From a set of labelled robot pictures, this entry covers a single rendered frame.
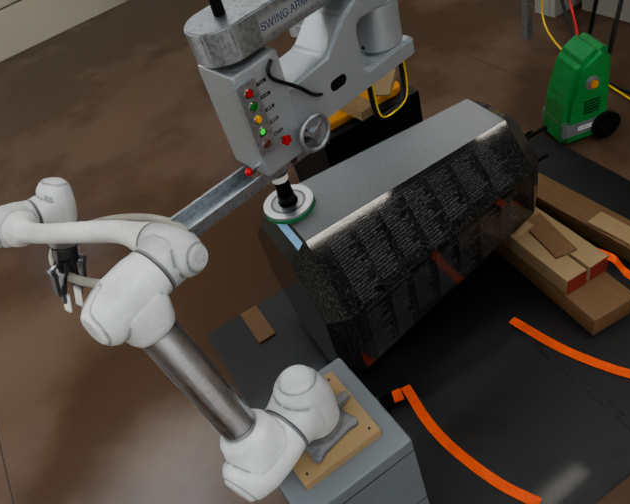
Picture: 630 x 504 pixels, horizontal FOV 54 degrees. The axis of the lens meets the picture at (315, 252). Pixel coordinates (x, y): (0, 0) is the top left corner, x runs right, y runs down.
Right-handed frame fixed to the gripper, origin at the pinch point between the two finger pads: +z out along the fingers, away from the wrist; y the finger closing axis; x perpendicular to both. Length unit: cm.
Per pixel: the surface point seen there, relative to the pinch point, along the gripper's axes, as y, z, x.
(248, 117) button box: 60, -51, -24
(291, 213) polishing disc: 87, -5, -26
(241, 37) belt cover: 59, -77, -22
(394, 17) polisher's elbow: 131, -78, -41
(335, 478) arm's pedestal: 12, 32, -94
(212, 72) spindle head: 59, -64, -10
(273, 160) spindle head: 73, -32, -26
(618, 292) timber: 175, 32, -146
